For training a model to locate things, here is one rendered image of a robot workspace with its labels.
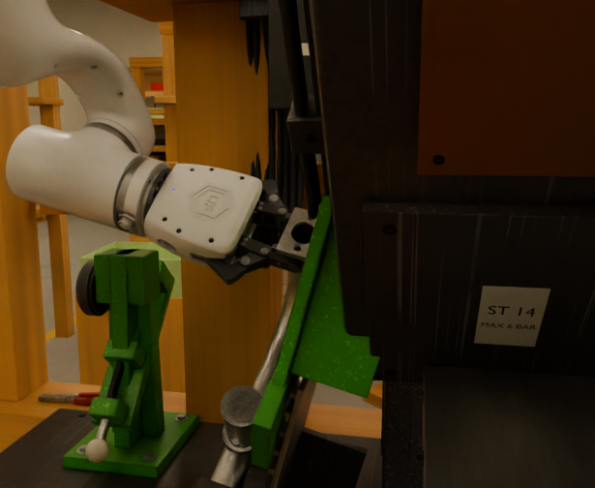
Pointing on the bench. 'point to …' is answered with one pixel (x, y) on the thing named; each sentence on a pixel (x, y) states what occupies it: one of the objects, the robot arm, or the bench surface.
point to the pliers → (70, 398)
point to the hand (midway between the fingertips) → (297, 244)
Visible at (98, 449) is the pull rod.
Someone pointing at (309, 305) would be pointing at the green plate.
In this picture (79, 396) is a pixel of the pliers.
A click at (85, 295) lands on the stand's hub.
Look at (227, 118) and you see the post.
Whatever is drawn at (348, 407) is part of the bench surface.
